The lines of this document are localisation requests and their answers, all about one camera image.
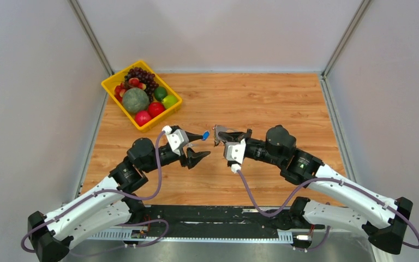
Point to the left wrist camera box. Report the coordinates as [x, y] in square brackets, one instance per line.
[168, 130]

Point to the dark purple grape bunch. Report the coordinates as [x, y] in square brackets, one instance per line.
[144, 77]

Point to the silver key with blue tag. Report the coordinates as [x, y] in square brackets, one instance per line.
[205, 135]

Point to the yellow plastic fruit tray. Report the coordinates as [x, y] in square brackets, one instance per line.
[115, 88]

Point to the red apple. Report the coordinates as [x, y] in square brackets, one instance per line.
[142, 118]
[155, 109]

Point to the left aluminium frame post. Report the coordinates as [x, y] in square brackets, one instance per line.
[82, 19]

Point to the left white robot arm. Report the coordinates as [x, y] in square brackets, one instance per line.
[116, 199]

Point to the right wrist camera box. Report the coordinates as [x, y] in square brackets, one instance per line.
[234, 154]

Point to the aluminium frame post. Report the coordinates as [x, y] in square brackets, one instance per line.
[352, 26]
[82, 19]

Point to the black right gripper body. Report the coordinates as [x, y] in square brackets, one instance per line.
[256, 150]

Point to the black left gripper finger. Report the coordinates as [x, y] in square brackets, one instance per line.
[193, 158]
[193, 137]

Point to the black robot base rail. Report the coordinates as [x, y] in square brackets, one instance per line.
[219, 221]

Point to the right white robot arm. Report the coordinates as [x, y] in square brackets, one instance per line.
[381, 219]

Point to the right aluminium frame post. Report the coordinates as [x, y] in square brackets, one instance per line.
[352, 26]

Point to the red-yellow peach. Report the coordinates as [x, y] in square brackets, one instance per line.
[142, 86]

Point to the green netted melon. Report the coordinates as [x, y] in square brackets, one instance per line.
[135, 100]

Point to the dark green lime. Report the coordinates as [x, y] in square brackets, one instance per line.
[160, 93]

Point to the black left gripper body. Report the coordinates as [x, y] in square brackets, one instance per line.
[174, 156]

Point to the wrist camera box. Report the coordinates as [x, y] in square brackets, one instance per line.
[234, 154]
[168, 130]

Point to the silver keyring bunch with keys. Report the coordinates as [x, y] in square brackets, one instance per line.
[216, 134]

